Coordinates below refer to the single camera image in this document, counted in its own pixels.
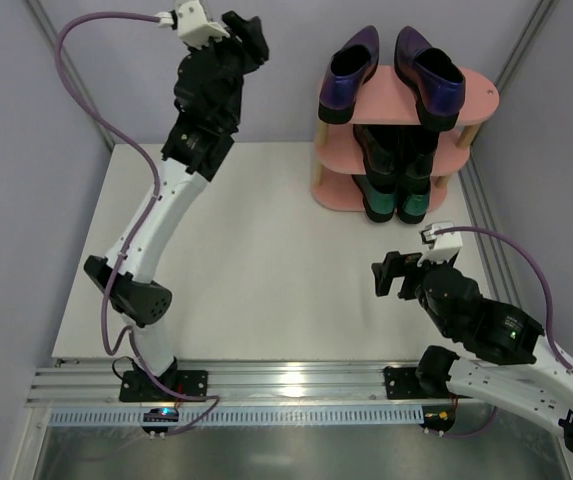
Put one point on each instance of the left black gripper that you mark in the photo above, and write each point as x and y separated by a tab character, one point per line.
245	38

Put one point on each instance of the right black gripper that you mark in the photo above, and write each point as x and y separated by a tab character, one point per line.
405	275

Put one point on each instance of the green metallic shoe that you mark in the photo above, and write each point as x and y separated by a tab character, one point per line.
379	205
413	204

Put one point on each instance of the purple shoe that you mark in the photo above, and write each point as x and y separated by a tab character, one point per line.
438	85
349	68

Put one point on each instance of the black glossy shoe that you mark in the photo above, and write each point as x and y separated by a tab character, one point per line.
417	158
381	147

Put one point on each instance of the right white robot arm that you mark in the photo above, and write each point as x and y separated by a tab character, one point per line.
511	365

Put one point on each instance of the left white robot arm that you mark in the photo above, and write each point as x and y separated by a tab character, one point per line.
190	158

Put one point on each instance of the pink three-tier shoe shelf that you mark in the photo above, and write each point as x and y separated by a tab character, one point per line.
386	100

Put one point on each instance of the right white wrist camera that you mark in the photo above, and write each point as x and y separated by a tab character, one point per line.
441	247

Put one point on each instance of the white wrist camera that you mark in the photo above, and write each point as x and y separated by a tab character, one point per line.
192	24
441	247

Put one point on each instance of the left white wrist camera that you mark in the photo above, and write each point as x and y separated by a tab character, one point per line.
192	24

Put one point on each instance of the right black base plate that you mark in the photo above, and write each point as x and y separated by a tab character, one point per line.
401	383

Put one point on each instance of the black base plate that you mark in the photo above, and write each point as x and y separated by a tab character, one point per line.
136	386
401	383

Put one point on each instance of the slotted grey cable duct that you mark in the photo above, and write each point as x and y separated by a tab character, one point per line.
225	416

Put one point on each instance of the left aluminium frame post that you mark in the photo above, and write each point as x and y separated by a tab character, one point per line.
49	32

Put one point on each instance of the aluminium frame post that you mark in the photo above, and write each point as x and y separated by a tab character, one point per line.
49	32
532	29

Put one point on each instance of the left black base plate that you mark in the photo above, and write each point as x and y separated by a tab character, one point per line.
136	386

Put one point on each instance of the right aluminium frame post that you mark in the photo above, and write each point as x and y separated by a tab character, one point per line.
532	29

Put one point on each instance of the aluminium mounting rail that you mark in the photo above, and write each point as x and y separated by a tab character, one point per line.
88	382

